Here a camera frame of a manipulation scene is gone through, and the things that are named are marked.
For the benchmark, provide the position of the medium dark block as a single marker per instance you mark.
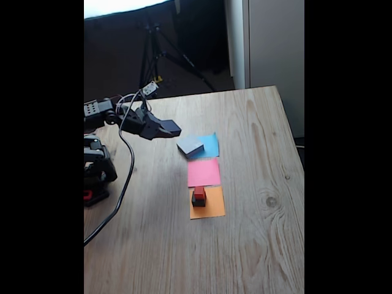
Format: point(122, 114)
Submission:
point(171, 127)

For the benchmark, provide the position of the large grey block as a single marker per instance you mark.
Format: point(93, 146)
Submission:
point(190, 145)

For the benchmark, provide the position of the small red cube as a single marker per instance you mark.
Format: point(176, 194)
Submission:
point(199, 192)

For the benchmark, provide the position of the small dark cube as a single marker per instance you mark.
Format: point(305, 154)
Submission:
point(198, 202)

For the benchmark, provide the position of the yellow tape under tall tripod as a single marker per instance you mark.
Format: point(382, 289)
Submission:
point(158, 80)

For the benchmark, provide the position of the blue paper sheet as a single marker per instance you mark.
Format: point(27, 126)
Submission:
point(211, 144)

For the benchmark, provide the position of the tall black tripod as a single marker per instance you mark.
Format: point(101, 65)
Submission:
point(171, 55)

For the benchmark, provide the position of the pink paper sheet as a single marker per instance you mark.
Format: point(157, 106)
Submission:
point(203, 171)

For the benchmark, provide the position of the orange paper sheet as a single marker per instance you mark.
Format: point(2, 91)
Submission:
point(216, 206)

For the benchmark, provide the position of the bright white light panel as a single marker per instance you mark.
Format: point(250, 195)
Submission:
point(122, 6)

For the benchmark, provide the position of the white cabinet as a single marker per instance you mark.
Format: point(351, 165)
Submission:
point(275, 46)

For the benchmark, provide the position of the small wrist camera board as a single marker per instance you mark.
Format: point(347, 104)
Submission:
point(150, 88)

